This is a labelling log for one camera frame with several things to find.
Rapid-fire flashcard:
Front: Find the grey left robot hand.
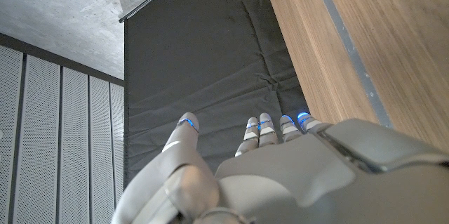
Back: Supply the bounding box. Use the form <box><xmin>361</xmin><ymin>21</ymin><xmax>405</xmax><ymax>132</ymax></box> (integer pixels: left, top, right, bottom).
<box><xmin>111</xmin><ymin>112</ymin><xmax>449</xmax><ymax>224</ymax></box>

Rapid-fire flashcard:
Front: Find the wooden table edge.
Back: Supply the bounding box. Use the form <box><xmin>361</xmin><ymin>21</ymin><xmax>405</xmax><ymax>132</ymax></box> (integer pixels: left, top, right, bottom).
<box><xmin>308</xmin><ymin>0</ymin><xmax>394</xmax><ymax>129</ymax></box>

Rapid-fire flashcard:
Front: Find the black fabric backdrop curtain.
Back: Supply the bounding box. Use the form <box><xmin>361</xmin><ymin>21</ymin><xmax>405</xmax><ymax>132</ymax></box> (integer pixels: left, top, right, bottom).
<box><xmin>118</xmin><ymin>0</ymin><xmax>311</xmax><ymax>185</ymax></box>

